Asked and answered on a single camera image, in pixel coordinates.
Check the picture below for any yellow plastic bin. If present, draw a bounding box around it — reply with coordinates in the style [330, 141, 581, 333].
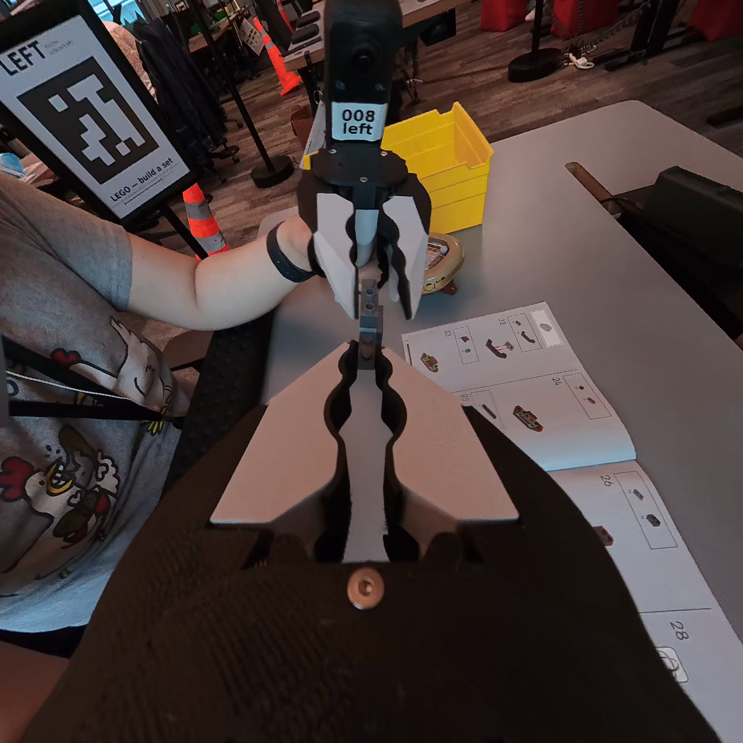
[302, 101, 495, 234]

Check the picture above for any grey desk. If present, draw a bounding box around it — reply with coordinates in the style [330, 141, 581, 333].
[264, 100, 743, 743]

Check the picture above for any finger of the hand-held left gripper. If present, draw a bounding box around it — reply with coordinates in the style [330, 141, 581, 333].
[312, 192, 362, 321]
[380, 196, 431, 321]

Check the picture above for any marker sign on black easel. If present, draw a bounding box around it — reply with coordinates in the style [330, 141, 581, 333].
[0, 0, 204, 259]

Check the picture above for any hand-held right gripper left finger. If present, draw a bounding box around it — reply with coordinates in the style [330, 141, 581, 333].
[209, 340, 358, 543]

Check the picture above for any orange traffic cone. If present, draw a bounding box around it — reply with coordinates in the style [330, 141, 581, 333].
[262, 16, 303, 98]
[181, 183, 231, 260]

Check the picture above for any building instruction booklet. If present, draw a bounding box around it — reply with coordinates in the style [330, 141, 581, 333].
[401, 301, 721, 743]

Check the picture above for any person in grey shirt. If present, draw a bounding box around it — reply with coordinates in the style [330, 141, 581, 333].
[0, 174, 188, 633]

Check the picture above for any person's left forearm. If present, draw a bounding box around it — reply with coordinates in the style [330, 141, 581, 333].
[128, 229, 297, 332]

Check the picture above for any red cushion seat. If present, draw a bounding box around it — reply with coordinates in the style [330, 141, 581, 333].
[690, 0, 743, 43]
[476, 0, 530, 34]

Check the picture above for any tan brick-built pot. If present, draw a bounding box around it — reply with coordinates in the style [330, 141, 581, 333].
[419, 232, 466, 296]

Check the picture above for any black lanyard strap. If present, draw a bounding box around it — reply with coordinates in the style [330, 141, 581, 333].
[0, 337, 182, 430]

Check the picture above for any person's left hand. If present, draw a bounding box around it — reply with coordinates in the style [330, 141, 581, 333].
[277, 216, 319, 274]

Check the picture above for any dark grey brick assembly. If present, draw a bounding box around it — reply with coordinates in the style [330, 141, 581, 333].
[358, 277, 385, 372]

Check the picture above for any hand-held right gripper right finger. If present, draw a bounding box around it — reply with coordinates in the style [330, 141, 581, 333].
[376, 344, 520, 543]

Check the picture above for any black wristband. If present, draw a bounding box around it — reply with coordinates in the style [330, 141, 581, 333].
[267, 225, 317, 284]

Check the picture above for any black stanchion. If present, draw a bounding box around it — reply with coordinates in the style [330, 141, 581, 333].
[507, 0, 562, 83]
[188, 0, 295, 189]

